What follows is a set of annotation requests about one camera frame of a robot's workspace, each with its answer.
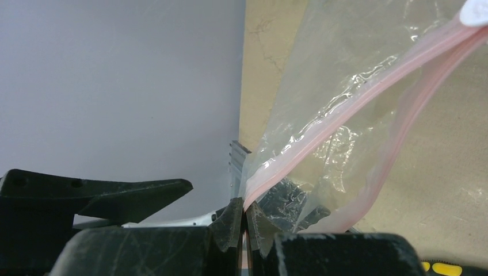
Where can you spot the yellow black screwdriver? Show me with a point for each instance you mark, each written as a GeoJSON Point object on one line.
{"type": "Point", "coordinates": [436, 267]}

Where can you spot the clear zip top bag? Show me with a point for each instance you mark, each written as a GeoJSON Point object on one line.
{"type": "Point", "coordinates": [345, 55]}

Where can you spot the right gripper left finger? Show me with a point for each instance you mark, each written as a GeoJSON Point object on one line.
{"type": "Point", "coordinates": [38, 210]}

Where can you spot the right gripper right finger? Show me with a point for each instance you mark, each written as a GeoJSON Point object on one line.
{"type": "Point", "coordinates": [276, 245]}

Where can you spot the aluminium frame rail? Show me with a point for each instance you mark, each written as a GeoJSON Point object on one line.
{"type": "Point", "coordinates": [238, 154]}

